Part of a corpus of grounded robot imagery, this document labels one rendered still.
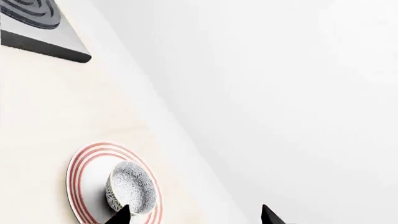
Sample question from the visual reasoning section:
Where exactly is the grey stove with spiral burner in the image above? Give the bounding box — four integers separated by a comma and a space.
0, 0, 92, 63

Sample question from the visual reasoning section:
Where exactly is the grey patterned bowl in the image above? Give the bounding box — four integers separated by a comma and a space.
105, 161, 157, 217

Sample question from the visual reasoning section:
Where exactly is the white plate with red rings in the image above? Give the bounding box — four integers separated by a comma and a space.
65, 142, 164, 224

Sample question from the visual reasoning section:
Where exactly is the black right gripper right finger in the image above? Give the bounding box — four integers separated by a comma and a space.
261, 203, 298, 224

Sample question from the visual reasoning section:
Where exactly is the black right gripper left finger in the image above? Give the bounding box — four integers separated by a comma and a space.
104, 203, 131, 224

